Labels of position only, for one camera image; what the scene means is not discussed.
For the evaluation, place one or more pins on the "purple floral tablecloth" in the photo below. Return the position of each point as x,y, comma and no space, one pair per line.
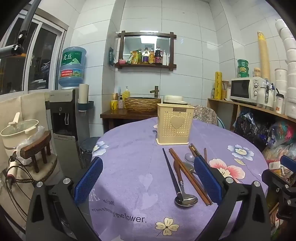
138,166

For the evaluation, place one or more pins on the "white appliance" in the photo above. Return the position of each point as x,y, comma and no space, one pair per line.
172,99

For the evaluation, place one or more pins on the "black plastic bag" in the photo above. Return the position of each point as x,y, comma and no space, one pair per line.
249,127

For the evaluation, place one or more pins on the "yellow mug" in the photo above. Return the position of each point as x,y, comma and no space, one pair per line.
114,105

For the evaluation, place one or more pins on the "grey water dispenser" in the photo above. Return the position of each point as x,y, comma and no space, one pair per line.
62,111

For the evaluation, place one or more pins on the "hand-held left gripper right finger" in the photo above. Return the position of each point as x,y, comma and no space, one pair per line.
207,178

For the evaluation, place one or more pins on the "chair with floral cover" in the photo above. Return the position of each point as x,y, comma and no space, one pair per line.
204,114

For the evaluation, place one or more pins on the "dark bottle with purple label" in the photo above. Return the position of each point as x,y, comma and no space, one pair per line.
145,56

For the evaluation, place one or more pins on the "brown wooden chopstick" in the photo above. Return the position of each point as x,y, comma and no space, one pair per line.
205,154
192,151
189,173
195,149
186,175

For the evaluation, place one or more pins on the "beige perforated plastic utensil basket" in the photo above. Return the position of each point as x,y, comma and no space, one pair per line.
175,129

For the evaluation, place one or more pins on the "wooden sink cabinet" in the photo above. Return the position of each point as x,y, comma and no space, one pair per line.
115,115

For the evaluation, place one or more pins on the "dark soy sauce bottle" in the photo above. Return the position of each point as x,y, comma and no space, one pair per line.
158,56

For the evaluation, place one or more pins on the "pink round ornament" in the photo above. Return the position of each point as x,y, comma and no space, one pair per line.
121,61

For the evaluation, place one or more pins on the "white plastic bottle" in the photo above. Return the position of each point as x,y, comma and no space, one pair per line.
164,59

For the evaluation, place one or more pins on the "paper cup stack on dispenser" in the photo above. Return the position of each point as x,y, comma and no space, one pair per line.
83,92

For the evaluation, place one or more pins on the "bronze faucet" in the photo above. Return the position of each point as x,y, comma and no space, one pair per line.
156,91

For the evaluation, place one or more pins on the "stacks of white paper bowls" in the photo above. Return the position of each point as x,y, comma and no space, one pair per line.
290,69

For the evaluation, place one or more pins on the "blue water bottle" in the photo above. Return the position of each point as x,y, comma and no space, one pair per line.
72,67

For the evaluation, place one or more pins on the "white microwave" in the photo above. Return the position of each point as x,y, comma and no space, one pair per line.
241,90

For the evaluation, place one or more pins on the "colourful plastic bags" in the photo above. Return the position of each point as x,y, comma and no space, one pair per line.
282,132

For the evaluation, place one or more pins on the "woven sink basin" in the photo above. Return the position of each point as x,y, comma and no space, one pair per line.
142,105

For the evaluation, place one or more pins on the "yellow seasoning pouch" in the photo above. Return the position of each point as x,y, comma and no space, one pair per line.
133,58

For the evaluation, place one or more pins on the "green instant noodle bowl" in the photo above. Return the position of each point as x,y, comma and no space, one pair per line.
242,63
243,72

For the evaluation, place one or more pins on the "small dark wooden stool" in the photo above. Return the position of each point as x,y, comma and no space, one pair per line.
34,148

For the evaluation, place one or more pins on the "white electric kettle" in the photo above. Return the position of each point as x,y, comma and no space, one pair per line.
263,96

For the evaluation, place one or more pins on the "white pot with lid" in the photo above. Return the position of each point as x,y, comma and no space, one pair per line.
16,136

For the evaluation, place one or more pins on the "black chopstick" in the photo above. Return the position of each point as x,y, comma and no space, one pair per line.
171,173

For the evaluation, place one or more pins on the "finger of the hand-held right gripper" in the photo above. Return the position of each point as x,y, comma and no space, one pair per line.
275,183
288,161

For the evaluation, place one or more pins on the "yellow label bottle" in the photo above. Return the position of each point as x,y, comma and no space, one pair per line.
140,56

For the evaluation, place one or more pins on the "glass jar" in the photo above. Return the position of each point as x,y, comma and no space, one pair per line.
227,90

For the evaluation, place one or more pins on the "wooden framed mirror shelf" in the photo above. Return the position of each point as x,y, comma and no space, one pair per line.
145,65

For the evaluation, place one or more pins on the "dark round bin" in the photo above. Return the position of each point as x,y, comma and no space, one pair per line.
89,148

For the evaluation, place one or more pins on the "white cup with black lid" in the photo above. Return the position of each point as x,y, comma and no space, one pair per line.
279,104

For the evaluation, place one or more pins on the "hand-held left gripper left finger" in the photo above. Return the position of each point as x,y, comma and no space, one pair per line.
89,179

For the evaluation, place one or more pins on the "yellow soap pump bottle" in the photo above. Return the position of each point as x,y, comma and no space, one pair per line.
126,94

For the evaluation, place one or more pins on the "tall paper cup stack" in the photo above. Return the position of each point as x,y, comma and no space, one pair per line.
263,55

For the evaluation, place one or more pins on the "tall yellow box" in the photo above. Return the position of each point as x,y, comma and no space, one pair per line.
218,85

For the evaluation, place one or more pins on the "amber sauce bottle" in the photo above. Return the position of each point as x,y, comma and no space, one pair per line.
151,56

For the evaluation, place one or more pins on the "sliding window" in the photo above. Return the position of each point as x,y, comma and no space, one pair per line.
44,58

